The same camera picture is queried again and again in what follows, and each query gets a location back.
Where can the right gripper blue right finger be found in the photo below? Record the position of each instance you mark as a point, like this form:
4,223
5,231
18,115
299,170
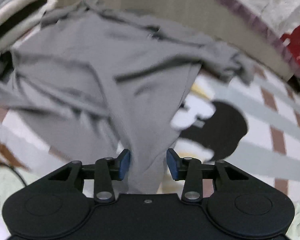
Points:
188,170

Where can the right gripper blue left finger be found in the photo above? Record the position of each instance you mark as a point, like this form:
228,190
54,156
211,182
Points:
107,170

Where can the grey waffle knit shirt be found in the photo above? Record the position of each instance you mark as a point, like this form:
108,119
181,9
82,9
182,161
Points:
94,79

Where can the folded cream white garment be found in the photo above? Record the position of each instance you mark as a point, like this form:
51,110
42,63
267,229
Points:
11,8

